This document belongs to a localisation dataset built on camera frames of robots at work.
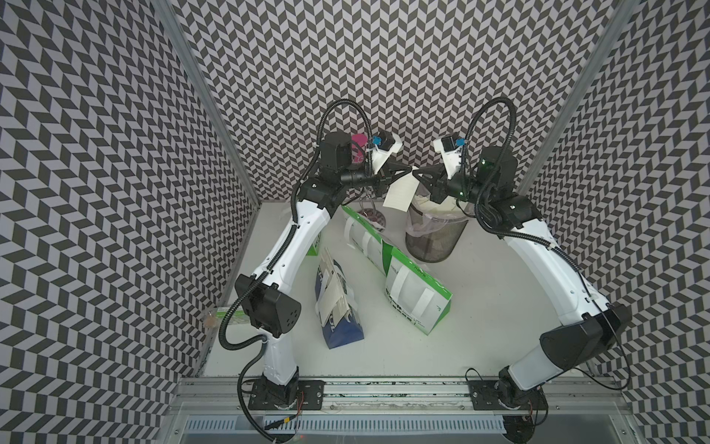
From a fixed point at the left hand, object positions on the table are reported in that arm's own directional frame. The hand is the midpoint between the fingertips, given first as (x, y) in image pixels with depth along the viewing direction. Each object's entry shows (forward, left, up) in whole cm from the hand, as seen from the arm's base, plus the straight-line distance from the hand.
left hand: (409, 169), depth 66 cm
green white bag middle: (-5, +12, -20) cm, 24 cm away
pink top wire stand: (+20, +10, -39) cm, 45 cm away
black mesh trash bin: (0, -10, -28) cm, 30 cm away
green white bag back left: (+4, +30, -38) cm, 48 cm away
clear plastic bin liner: (-1, -7, -17) cm, 18 cm away
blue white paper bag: (-26, +18, -20) cm, 37 cm away
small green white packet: (-22, +56, -37) cm, 71 cm away
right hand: (0, -2, -2) cm, 3 cm away
